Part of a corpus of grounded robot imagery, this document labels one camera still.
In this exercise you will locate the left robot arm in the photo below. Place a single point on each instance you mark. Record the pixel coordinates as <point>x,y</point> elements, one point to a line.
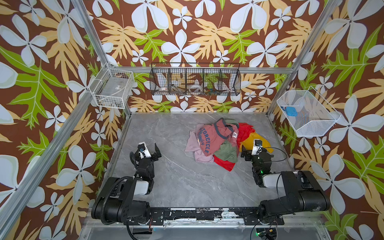
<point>115,202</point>

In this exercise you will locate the pink-red printed t-shirt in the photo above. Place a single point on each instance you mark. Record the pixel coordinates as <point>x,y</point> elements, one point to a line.
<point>212,136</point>

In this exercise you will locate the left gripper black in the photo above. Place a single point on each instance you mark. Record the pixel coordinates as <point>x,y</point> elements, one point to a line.
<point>145,159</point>

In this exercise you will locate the black wire basket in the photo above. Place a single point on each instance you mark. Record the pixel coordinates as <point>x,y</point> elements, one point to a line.
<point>211,79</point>

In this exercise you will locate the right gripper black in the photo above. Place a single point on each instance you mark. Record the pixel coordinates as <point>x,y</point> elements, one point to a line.
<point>256,155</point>

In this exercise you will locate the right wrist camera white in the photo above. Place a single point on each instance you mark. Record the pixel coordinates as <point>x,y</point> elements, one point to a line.
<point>257,147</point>

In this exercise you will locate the olive green cloth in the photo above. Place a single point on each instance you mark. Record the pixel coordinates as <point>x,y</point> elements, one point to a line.
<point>227,152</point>

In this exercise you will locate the yellow cloth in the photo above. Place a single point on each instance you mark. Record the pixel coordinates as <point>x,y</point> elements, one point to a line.
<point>249,142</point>

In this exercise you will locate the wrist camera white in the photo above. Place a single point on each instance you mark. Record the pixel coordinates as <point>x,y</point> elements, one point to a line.
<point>257,147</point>
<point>143,151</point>

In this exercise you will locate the red cloth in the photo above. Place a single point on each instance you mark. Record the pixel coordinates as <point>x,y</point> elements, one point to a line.
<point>243,133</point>

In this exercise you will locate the white wire basket left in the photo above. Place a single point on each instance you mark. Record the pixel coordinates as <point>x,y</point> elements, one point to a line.
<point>111,87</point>

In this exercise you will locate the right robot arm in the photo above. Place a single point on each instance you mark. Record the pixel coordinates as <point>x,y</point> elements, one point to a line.
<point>297,191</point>

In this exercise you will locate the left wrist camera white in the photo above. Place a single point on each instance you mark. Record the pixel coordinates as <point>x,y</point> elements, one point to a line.
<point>143,151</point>

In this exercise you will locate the white mesh basket right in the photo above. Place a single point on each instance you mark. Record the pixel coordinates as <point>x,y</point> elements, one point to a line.
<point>316,116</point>

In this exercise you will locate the light green grey-collared shirt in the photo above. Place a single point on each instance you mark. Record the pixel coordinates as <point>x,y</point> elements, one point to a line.
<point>231,122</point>

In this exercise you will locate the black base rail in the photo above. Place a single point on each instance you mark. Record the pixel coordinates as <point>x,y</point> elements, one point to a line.
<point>243,216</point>

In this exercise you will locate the blue object in basket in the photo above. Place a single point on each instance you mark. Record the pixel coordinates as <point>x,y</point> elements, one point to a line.
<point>291,111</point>

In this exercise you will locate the light pink cloth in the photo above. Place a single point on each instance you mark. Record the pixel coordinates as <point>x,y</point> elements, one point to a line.
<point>194,146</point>

